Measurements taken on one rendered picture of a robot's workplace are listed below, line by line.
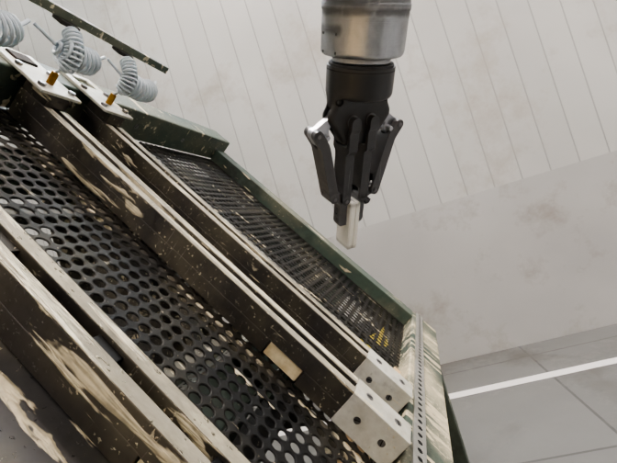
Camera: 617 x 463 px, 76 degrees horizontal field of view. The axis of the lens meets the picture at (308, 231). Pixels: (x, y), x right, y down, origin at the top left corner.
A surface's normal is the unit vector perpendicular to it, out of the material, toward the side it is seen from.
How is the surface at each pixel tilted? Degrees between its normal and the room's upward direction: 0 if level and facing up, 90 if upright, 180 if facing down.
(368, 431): 90
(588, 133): 90
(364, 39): 120
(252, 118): 90
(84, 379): 90
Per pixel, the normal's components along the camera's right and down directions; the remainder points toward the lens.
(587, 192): -0.18, 0.02
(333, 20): -0.76, 0.32
